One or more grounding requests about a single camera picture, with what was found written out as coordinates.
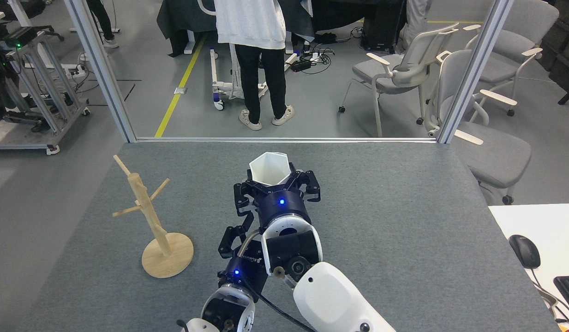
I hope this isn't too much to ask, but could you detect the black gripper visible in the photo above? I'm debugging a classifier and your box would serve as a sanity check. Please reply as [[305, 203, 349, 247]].
[[233, 169, 321, 231], [218, 212, 269, 296]]

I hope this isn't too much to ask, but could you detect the white faceted cup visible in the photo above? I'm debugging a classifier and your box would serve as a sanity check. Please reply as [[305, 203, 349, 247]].
[[248, 151, 292, 188]]

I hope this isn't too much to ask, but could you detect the wooden cup storage rack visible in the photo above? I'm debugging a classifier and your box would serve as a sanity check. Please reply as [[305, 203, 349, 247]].
[[112, 154, 195, 279]]

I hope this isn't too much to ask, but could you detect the white stand on wheels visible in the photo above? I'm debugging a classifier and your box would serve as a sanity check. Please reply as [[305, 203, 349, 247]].
[[209, 46, 299, 112]]

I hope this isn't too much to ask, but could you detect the person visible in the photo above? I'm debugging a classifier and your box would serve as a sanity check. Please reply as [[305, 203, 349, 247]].
[[399, 0, 435, 52], [85, 0, 120, 49], [213, 0, 295, 132]]

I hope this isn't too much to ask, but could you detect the black cabinet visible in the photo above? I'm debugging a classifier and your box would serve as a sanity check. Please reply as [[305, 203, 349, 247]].
[[360, 0, 407, 54]]

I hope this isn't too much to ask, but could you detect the black computer mouse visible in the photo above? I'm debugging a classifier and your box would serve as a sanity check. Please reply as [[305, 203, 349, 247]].
[[508, 234, 542, 270]]

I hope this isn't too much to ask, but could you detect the white desk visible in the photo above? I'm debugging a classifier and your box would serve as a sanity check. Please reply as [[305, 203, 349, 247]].
[[488, 203, 569, 332]]

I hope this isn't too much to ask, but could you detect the silver frame rail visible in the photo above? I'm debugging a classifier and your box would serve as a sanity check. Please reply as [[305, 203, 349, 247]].
[[135, 136, 438, 143]]

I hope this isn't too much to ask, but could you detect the grey chair with white frame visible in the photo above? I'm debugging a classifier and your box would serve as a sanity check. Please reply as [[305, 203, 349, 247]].
[[463, 0, 561, 119], [425, 49, 533, 206], [338, 22, 461, 138]]

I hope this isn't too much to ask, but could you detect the silver frame post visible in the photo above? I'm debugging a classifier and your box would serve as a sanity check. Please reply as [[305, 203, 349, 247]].
[[63, 0, 138, 144], [436, 0, 516, 145]]

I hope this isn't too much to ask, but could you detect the metal frame cart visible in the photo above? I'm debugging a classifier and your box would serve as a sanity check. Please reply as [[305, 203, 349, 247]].
[[0, 25, 91, 156]]

